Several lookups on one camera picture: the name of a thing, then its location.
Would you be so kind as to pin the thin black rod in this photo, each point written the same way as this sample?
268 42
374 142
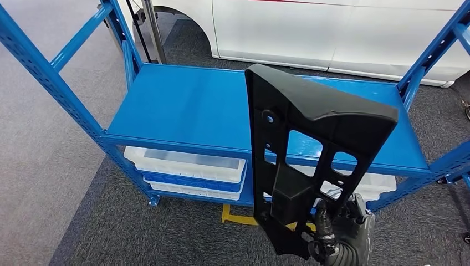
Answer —
139 33

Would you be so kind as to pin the blue metal shelf rack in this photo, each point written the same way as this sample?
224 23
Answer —
183 106

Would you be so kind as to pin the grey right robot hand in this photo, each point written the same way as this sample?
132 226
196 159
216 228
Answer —
360 227

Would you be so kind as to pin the silver metal stand pole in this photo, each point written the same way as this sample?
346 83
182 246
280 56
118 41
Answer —
154 33

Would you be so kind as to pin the black plastic plate bracket part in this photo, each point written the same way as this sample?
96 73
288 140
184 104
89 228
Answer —
293 95

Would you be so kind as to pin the white car with red stripe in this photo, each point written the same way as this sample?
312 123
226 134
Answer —
293 33

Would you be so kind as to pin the translucent white plastic bin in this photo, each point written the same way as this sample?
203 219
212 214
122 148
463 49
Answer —
378 183
183 169
191 193

